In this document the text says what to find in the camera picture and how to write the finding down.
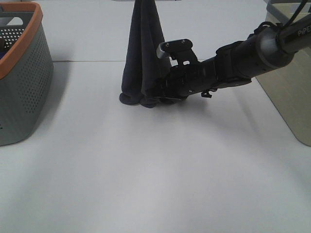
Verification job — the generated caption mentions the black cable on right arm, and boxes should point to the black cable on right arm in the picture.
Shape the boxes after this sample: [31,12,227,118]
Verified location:
[281,0,308,29]

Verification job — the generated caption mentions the dark navy towel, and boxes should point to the dark navy towel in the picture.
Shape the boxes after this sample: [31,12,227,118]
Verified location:
[119,0,178,108]

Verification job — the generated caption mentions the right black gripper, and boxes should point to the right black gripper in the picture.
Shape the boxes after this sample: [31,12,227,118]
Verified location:
[146,39,218,103]

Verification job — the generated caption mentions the beige basket grey rim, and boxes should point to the beige basket grey rim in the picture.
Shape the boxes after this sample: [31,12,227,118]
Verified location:
[257,0,311,146]

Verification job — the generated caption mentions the grey perforated basket orange rim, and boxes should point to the grey perforated basket orange rim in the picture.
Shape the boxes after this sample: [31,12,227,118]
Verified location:
[0,2,54,146]

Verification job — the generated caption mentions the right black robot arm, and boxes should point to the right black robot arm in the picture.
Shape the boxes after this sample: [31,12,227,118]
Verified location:
[146,16,311,103]

